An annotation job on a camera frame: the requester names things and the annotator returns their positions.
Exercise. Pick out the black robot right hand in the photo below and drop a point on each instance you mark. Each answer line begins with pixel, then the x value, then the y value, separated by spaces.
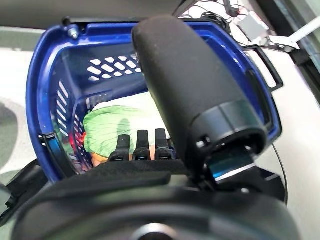
pixel 175 200

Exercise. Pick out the orange toy figure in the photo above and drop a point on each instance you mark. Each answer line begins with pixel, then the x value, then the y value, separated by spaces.
pixel 100 160

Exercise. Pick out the blue plastic shopping basket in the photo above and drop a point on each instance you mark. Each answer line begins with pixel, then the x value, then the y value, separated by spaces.
pixel 112 35

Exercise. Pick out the green white napa cabbage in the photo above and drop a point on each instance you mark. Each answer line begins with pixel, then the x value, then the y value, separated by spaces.
pixel 107 120

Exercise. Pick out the grey flat box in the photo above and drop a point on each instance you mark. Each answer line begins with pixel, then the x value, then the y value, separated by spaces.
pixel 252 27

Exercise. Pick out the dark glass display cabinet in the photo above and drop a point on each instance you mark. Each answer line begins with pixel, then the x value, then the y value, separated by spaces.
pixel 312 10

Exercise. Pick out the red bell pepper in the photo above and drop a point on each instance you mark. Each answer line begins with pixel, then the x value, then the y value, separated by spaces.
pixel 77 140

